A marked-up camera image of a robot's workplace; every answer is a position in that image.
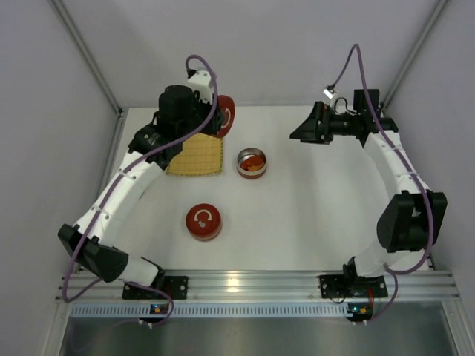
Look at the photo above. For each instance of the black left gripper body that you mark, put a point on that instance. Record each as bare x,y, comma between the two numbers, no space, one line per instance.
214,116

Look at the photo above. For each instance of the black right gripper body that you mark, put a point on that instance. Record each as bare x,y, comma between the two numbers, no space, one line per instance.
326,124

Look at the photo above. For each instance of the red lid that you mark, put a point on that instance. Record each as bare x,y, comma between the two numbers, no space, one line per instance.
203,211
227,108

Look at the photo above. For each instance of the long red sausage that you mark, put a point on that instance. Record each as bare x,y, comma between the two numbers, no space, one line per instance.
246,163

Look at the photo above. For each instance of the steel bowl red base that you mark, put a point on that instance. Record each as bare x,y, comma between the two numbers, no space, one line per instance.
248,153
204,230

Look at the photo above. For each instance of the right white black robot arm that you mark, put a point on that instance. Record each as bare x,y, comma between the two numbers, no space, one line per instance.
409,225

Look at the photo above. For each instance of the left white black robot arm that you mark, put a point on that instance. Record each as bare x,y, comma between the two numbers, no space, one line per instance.
91,241

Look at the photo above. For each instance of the bamboo serving mat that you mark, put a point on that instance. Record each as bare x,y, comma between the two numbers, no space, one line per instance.
201,156

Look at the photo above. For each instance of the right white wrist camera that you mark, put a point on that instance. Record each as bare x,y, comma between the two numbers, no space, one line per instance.
330,91

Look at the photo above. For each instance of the left aluminium corner post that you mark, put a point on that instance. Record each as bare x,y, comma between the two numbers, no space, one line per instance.
68,23

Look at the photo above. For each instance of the aluminium corner post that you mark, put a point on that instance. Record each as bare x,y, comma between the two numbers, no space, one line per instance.
426,30
68,23

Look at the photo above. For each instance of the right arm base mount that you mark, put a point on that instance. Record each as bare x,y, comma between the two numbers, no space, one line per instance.
337,287

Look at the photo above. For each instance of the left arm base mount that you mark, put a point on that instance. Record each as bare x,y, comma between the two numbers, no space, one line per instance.
176,287

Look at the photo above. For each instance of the right aluminium corner post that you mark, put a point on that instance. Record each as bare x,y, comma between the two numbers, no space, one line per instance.
426,30

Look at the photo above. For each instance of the aluminium front frame rail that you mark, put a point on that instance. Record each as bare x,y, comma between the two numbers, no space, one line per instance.
266,286

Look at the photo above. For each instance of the white slotted cable duct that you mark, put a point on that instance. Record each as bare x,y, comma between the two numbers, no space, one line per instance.
209,310

